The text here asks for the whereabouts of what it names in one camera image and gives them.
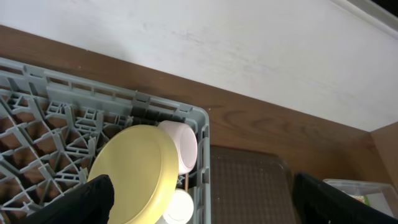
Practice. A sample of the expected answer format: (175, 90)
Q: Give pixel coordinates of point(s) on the yellow-green plate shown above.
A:
(142, 163)

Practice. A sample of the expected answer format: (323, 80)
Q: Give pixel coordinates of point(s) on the grey plastic dishwasher rack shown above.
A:
(53, 125)

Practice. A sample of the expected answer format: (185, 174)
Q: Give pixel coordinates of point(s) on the clear plastic waste bin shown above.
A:
(382, 197)

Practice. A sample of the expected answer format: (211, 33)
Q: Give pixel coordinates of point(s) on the green orange snack wrapper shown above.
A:
(362, 198)

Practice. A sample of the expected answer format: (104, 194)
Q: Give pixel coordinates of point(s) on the white bowl with food residue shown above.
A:
(185, 142)

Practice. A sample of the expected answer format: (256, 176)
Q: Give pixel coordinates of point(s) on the cream white cup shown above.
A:
(180, 209)

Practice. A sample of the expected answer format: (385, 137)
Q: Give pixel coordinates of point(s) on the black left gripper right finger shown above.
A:
(320, 203)

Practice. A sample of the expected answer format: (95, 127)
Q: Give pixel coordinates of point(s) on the dark brown serving tray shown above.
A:
(250, 187)

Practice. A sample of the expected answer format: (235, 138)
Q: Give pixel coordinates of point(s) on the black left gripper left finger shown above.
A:
(90, 203)

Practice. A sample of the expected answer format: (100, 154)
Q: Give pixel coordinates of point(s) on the wooden chopstick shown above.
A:
(186, 182)

